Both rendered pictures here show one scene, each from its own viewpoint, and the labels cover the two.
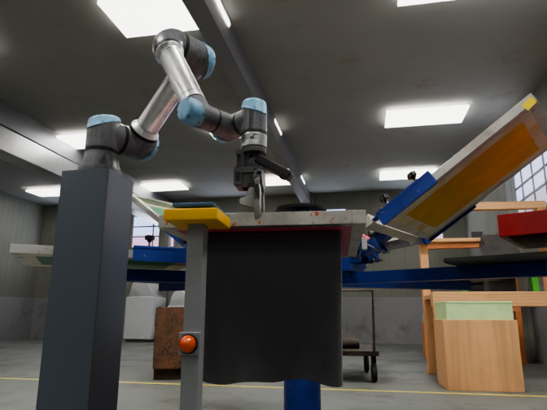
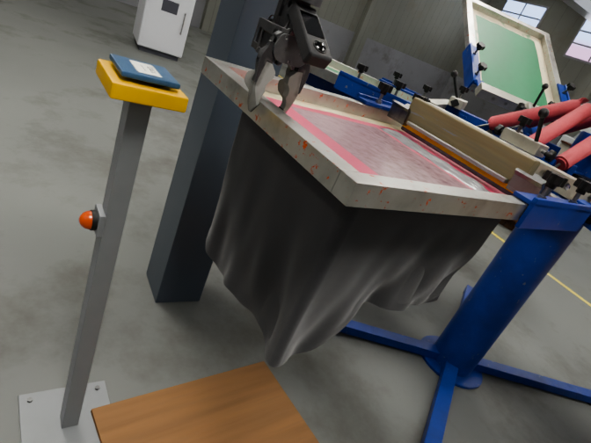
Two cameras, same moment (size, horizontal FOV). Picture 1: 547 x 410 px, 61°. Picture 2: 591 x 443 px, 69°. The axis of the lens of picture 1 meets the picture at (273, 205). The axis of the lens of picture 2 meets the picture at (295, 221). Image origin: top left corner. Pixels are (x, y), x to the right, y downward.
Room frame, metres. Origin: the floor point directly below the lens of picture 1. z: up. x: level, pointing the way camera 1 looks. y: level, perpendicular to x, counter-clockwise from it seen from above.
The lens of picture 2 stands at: (0.76, -0.57, 1.16)
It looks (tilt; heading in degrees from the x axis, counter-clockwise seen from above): 25 degrees down; 40
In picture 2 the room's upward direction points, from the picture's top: 23 degrees clockwise
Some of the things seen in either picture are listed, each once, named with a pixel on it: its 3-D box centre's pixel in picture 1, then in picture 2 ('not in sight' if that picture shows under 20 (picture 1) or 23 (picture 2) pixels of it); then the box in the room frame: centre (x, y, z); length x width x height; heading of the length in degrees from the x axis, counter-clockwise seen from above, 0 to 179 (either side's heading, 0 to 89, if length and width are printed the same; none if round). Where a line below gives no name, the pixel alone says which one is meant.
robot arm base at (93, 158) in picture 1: (100, 163); not in sight; (1.63, 0.63, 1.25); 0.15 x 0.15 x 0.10
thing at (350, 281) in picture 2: not in sight; (395, 278); (1.57, -0.21, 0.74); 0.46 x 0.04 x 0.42; 172
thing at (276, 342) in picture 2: (264, 306); (262, 223); (1.36, 0.03, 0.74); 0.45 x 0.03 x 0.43; 82
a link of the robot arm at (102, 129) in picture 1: (105, 133); not in sight; (1.63, 0.63, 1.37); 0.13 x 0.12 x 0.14; 138
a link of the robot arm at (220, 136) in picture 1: (226, 126); not in sight; (1.34, 0.14, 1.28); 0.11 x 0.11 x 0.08; 48
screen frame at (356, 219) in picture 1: (277, 240); (399, 144); (1.65, -0.01, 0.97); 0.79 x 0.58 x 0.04; 172
